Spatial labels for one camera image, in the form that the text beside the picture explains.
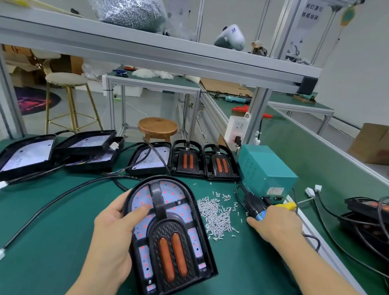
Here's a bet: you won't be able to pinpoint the white power strip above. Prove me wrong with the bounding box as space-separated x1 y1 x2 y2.
223 111 252 153

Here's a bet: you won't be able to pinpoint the white handheld device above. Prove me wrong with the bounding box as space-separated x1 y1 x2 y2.
214 22 248 52

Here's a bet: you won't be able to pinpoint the open brown cardboard carton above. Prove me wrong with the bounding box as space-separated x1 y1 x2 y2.
0 44 52 91

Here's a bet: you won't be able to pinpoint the person's left hand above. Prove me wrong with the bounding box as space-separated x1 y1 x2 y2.
81 185 154 295

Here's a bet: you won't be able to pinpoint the aluminium shelf frame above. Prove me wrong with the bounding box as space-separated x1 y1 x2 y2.
0 0 365 179

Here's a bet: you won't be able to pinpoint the round brown wooden stool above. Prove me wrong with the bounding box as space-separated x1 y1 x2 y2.
136 115 180 144

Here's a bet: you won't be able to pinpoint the round beige stool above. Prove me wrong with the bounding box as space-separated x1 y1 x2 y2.
38 69 110 141

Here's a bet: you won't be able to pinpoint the teal power supply box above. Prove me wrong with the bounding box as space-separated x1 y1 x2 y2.
235 142 303 203

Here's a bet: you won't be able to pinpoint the person's right hand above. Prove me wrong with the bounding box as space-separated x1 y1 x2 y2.
242 200 310 253

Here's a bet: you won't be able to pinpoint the yellow plug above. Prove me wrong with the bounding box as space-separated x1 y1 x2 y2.
275 200 298 213

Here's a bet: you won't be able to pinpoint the red tool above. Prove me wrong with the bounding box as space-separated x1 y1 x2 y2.
232 104 274 121

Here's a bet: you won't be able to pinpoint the green workbench white legs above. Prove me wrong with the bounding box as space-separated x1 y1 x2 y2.
264 91 336 137

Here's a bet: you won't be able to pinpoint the stack of unassembled lamp housings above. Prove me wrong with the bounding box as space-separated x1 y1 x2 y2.
0 116 175 295

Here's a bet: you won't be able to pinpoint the teal hand tool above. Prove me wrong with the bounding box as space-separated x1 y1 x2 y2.
223 94 251 105

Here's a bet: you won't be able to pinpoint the small green workbench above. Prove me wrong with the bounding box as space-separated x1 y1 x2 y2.
96 67 204 147

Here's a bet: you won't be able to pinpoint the colourful round rug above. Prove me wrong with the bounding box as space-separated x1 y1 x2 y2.
0 83 62 125

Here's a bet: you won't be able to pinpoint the blue black electric screwdriver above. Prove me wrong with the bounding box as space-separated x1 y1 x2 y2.
234 183 275 225

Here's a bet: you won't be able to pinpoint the heap of small silver screws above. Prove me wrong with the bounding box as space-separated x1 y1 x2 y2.
192 190 245 244

